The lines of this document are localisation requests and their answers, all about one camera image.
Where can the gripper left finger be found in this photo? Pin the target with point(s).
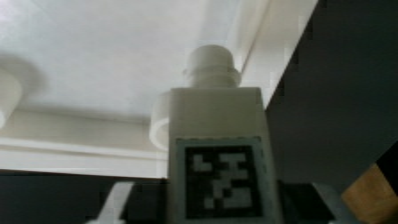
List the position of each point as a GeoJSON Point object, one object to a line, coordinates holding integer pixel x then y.
{"type": "Point", "coordinates": [109, 216]}

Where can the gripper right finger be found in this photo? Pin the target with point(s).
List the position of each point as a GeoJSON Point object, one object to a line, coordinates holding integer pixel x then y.
{"type": "Point", "coordinates": [343, 216]}

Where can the white square tabletop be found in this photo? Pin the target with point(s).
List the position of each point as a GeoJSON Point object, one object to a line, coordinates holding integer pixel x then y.
{"type": "Point", "coordinates": [93, 57]}

